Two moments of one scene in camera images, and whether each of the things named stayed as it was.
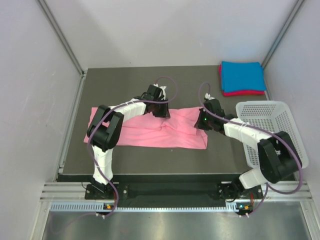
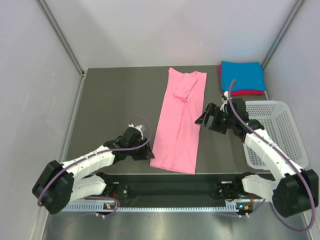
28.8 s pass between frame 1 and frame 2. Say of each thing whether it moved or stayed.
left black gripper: moved
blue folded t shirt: stayed
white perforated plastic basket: stayed
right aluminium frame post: stayed
